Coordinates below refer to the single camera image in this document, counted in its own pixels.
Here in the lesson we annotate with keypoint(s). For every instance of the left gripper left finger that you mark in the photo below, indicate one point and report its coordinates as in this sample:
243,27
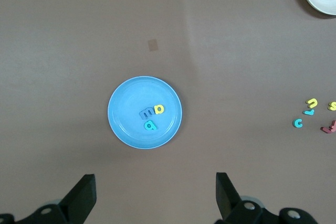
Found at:
73,208

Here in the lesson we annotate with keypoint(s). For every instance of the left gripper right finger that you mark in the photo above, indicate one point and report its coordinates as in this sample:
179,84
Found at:
231,211

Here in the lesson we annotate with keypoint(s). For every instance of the teal foam letter a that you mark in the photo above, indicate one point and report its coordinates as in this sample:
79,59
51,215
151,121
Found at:
153,127

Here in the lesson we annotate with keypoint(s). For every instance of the blue foam letter m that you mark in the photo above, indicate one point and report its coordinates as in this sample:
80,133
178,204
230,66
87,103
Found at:
145,113

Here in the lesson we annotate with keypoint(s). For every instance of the yellow foam letter a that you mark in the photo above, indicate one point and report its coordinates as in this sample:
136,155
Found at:
162,110

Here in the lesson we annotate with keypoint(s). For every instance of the teal foam letter c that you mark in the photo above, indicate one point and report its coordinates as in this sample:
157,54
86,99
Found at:
294,123

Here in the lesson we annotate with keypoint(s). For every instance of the blue plate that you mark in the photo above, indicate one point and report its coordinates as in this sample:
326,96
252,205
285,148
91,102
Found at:
128,95

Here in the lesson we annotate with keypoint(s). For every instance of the teal foam letter r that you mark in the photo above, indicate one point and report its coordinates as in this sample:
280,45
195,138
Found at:
309,112

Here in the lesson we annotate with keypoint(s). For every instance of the red foam letter f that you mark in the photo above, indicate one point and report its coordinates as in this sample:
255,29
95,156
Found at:
327,129

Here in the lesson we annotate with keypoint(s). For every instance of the yellow foam letter u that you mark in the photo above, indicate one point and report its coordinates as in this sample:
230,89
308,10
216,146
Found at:
313,100

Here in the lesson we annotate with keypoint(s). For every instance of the yellow foam letter s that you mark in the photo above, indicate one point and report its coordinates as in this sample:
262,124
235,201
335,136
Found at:
332,106

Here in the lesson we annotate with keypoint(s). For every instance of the brown table cover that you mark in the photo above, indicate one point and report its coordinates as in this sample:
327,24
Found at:
78,51

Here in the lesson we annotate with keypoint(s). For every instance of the brown tape patch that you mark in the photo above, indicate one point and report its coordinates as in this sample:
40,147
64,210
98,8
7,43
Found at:
152,45

